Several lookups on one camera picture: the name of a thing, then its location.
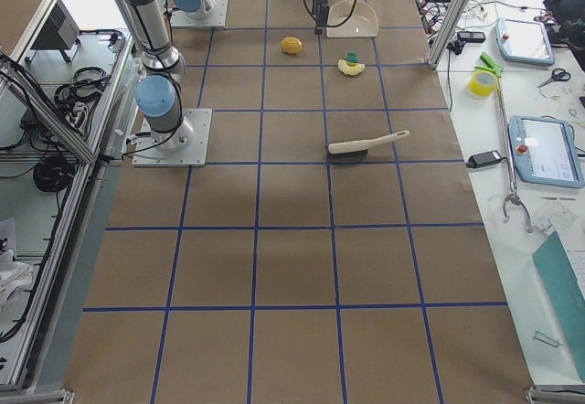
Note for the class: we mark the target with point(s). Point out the teal folder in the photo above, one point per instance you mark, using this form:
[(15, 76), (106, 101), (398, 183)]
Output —
[(564, 293)]

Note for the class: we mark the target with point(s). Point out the green handled reach grabber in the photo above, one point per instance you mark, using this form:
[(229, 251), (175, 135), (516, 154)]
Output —
[(513, 197)]

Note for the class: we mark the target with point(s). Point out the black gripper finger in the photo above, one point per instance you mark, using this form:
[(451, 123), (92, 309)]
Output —
[(321, 14)]

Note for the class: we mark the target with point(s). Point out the beige hand brush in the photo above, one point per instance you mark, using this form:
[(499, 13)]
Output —
[(358, 146)]

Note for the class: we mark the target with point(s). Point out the aluminium frame post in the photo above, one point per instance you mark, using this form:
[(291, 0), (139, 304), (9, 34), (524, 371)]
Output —
[(444, 35)]

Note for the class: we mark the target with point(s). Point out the black scissors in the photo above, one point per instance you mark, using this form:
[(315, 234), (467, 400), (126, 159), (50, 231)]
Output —
[(557, 75)]

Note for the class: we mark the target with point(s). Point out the yellow tape roll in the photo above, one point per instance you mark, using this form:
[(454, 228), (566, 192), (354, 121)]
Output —
[(482, 83)]

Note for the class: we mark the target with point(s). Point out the near teach pendant tablet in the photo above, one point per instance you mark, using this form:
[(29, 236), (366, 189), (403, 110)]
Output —
[(544, 153)]

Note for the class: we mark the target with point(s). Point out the far teach pendant tablet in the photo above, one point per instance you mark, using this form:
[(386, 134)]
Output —
[(525, 42)]

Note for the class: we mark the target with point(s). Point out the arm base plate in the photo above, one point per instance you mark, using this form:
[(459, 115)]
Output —
[(188, 145), (197, 14)]

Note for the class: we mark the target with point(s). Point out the yellow potato toy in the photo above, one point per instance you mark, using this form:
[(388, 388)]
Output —
[(291, 45)]

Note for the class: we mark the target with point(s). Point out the teach pendant tablet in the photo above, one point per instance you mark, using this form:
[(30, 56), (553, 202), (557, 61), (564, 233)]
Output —
[(525, 42), (544, 153)]

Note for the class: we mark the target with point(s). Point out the white crumpled cloth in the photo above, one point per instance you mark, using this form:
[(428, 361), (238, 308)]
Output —
[(16, 275)]

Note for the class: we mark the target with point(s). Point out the grey metal box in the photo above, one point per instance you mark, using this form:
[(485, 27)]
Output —
[(60, 32)]

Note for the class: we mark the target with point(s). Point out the beige plastic dustpan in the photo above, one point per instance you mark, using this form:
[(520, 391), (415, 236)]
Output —
[(352, 18)]

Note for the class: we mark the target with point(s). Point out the green yellow sponge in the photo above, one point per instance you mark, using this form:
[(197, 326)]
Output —
[(351, 59)]

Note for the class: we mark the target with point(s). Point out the pale yellow crescent peel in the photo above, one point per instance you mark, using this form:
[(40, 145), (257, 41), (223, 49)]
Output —
[(350, 68)]

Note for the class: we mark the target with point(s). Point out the black power adapter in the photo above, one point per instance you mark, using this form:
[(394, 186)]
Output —
[(484, 159)]

